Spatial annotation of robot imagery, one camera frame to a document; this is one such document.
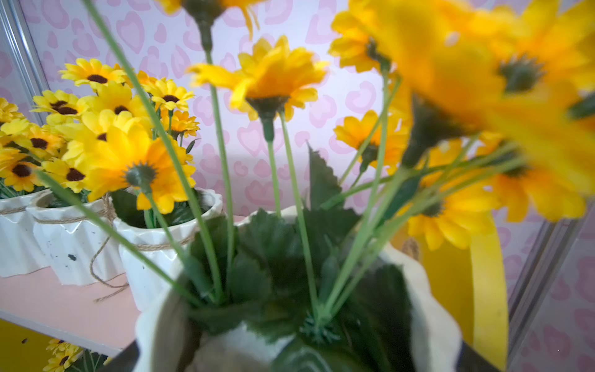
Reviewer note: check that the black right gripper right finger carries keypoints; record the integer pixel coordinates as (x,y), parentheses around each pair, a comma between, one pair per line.
(470,361)

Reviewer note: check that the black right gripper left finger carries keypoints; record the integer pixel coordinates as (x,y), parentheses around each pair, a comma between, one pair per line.
(124,361)

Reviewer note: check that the shelf sunflower pot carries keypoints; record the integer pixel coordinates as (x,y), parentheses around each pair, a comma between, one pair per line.
(70,358)
(82,254)
(20,252)
(136,180)
(471,96)

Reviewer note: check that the yellow shelf unit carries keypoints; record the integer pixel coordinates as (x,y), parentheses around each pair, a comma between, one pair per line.
(469,284)

